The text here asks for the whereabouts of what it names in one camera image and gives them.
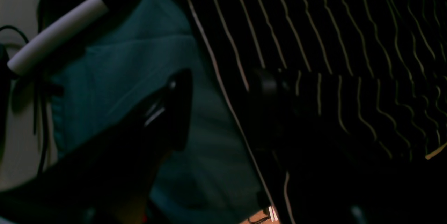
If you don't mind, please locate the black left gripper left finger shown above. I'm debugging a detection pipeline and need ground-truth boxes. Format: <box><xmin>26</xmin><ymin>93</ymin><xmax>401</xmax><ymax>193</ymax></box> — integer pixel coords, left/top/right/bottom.
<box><xmin>1</xmin><ymin>69</ymin><xmax>193</xmax><ymax>224</ymax></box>

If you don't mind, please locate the aluminium frame post with label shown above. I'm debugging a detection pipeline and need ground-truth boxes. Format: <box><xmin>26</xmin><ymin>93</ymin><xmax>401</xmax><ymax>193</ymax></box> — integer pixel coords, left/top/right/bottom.
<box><xmin>267</xmin><ymin>206</ymin><xmax>278</xmax><ymax>222</ymax></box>

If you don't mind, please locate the navy white striped t-shirt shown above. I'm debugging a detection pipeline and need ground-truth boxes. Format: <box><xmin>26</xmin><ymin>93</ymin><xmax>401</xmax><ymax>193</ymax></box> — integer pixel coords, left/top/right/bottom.
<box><xmin>179</xmin><ymin>0</ymin><xmax>446</xmax><ymax>186</ymax></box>

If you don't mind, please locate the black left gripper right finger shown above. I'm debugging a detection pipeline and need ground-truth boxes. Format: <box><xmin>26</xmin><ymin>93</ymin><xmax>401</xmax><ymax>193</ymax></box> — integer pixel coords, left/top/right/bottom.
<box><xmin>246</xmin><ymin>69</ymin><xmax>446</xmax><ymax>224</ymax></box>

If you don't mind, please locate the teal table cloth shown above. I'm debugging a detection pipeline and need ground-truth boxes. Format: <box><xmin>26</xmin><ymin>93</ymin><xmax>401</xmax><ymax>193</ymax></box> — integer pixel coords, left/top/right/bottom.
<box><xmin>42</xmin><ymin>0</ymin><xmax>273</xmax><ymax>224</ymax></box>

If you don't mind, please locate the black white marker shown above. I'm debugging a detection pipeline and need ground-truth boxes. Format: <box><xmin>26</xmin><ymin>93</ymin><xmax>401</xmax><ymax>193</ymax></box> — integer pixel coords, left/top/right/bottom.
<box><xmin>7</xmin><ymin>0</ymin><xmax>109</xmax><ymax>76</ymax></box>

